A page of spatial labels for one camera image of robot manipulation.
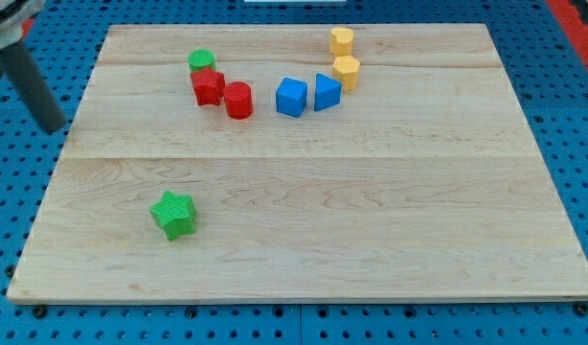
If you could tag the blue cube block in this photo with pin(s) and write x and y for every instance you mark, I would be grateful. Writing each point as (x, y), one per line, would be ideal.
(291, 97)

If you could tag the red cylinder block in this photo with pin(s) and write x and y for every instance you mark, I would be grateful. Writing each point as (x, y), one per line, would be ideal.
(238, 100)

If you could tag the red star block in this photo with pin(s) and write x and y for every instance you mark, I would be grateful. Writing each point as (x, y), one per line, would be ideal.
(208, 86)

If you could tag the yellow hexagon block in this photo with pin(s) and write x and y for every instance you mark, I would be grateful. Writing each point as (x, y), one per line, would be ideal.
(345, 69)

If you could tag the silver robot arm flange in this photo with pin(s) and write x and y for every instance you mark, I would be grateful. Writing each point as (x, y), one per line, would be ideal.
(13, 14)

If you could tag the blue triangle block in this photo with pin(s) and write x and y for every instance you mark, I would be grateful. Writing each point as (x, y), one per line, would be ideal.
(327, 92)

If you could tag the light wooden board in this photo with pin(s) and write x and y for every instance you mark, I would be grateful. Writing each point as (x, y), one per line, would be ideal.
(424, 185)

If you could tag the yellow heart block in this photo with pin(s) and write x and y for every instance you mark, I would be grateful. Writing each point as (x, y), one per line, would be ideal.
(341, 41)

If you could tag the green cylinder block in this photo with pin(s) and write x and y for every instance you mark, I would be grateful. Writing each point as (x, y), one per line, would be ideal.
(200, 59)

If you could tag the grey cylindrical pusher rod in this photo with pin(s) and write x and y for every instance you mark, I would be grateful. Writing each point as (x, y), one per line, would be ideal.
(22, 71)

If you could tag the green star block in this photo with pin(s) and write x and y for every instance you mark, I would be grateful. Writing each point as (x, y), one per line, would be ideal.
(174, 214)

